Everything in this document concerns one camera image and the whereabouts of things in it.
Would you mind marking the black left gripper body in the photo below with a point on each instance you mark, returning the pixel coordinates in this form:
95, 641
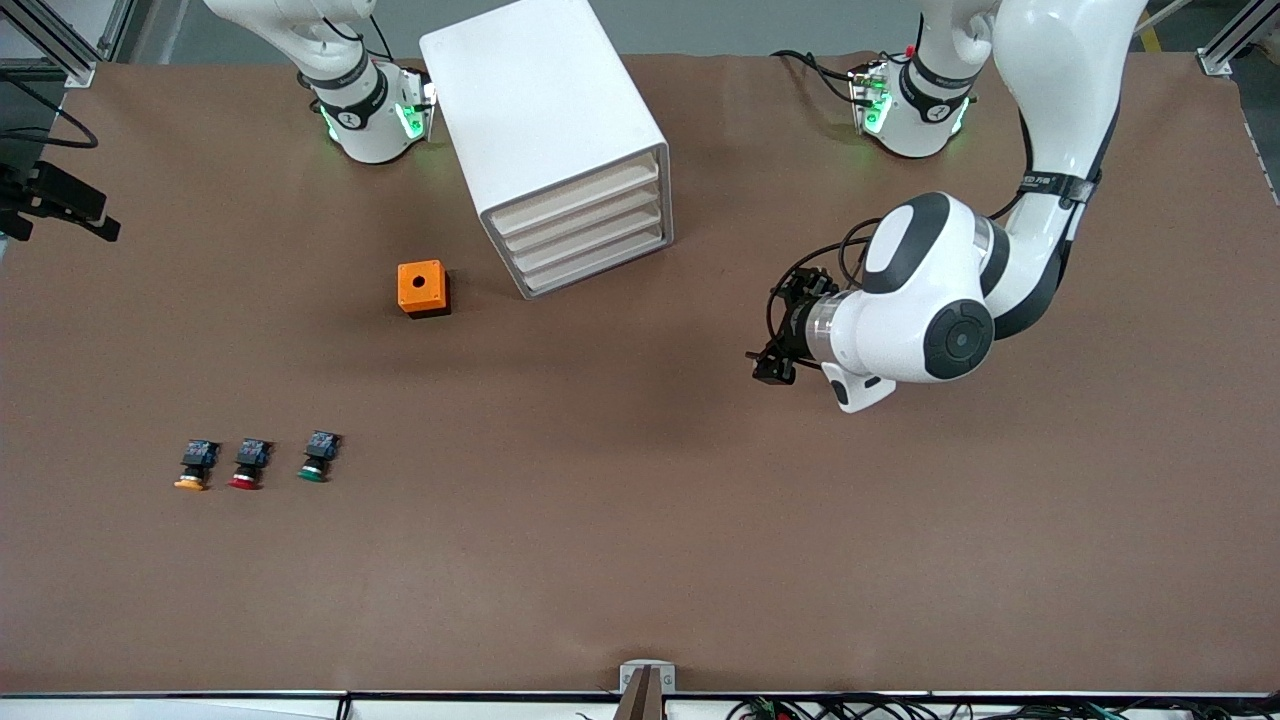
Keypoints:
797, 322

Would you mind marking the yellow push button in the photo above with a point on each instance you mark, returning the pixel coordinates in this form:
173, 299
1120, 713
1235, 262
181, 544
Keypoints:
195, 468

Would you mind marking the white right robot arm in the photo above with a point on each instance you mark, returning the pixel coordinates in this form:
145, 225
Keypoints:
365, 110

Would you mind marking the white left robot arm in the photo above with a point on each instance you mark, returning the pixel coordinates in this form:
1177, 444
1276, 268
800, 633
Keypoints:
1050, 120

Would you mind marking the red push button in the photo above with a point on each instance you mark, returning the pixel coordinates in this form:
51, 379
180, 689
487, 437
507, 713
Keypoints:
248, 466

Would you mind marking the green push button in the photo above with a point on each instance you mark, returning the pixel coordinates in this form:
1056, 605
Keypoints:
318, 458

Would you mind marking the orange box with hole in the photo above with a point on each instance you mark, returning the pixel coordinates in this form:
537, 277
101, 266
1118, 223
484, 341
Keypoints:
420, 285

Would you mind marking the aluminium frame profile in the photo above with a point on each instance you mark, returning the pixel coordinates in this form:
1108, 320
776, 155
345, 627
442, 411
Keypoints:
1235, 40
70, 40

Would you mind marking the grey mount bracket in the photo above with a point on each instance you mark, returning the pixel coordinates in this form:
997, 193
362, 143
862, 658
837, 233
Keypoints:
647, 685

